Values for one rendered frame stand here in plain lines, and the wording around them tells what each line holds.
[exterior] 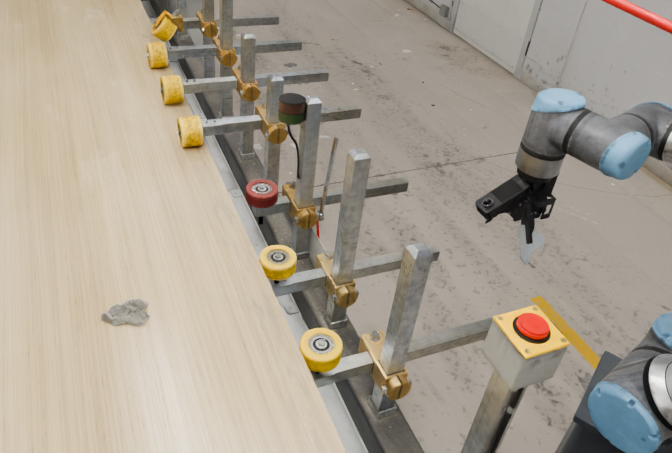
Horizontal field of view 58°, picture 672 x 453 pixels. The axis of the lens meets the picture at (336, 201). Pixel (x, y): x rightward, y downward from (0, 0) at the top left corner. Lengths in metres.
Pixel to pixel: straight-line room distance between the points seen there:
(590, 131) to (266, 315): 0.69
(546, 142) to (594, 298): 1.73
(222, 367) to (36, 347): 0.32
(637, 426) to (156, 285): 0.97
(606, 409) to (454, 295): 1.36
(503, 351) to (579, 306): 2.01
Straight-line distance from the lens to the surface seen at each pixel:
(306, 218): 1.50
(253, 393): 1.08
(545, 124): 1.22
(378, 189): 1.64
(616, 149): 1.17
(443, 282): 2.69
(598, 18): 4.23
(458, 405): 2.28
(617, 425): 1.39
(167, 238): 1.37
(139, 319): 1.20
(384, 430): 1.31
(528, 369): 0.82
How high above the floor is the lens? 1.78
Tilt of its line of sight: 36 degrees down
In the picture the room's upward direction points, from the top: 7 degrees clockwise
